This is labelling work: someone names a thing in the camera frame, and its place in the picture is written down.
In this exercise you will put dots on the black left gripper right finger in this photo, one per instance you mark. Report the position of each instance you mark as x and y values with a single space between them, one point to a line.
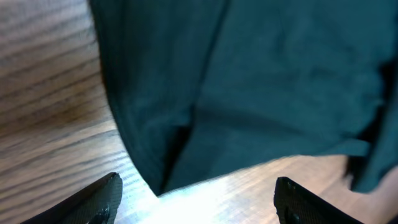
296 205

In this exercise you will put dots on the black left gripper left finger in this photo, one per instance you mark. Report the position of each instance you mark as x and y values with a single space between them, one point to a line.
96 203

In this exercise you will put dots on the black t-shirt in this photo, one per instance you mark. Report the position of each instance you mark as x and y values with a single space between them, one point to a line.
199 89

